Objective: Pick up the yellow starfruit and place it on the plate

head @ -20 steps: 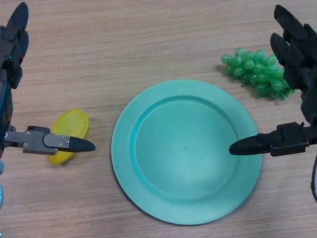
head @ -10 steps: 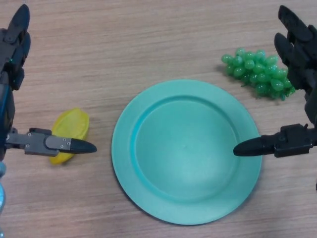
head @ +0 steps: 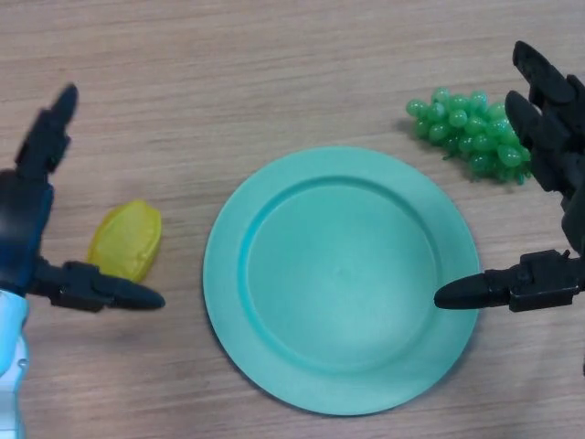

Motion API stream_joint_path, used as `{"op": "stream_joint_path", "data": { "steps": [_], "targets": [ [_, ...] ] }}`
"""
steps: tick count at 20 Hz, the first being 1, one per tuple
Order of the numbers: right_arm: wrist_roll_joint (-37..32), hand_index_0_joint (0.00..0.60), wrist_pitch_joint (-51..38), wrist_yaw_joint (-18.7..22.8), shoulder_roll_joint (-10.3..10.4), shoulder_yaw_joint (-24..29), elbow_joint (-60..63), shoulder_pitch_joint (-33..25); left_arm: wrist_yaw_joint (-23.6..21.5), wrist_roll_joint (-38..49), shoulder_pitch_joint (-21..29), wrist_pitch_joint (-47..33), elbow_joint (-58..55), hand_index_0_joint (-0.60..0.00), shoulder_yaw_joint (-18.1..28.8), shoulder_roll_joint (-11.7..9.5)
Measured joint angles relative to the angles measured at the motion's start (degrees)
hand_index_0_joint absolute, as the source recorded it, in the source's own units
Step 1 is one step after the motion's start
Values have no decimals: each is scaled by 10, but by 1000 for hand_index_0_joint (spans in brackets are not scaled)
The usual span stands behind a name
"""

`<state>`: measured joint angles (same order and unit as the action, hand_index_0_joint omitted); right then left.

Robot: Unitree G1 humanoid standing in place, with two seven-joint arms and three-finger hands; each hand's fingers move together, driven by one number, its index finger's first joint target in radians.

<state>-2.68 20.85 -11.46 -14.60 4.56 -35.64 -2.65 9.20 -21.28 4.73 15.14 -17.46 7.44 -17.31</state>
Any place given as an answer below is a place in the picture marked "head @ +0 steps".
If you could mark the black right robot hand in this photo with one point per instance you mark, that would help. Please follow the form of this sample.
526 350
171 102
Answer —
566 151

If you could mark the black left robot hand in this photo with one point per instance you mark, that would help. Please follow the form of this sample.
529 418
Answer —
23 219

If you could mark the yellow starfruit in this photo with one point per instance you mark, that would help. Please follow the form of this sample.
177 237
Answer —
128 233

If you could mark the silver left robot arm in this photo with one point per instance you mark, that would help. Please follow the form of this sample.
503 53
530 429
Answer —
11 347

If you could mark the green round plate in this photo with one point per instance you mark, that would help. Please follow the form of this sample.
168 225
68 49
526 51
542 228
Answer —
343 283

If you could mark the bunch of green grapes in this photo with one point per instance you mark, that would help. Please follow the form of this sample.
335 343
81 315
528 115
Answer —
457 119

